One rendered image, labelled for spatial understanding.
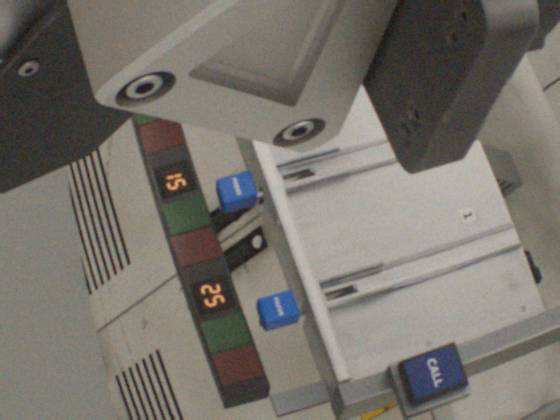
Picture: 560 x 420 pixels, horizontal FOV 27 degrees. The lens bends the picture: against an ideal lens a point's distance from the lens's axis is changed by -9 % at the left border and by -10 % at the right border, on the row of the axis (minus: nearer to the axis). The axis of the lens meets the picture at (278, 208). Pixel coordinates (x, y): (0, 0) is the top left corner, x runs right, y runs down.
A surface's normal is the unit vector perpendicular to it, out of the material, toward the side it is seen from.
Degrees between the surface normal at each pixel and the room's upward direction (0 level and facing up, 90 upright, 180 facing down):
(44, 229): 0
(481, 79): 90
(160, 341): 90
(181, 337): 90
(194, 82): 90
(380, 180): 42
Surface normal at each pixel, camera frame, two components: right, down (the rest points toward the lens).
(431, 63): -0.92, 0.26
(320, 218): 0.05, -0.41
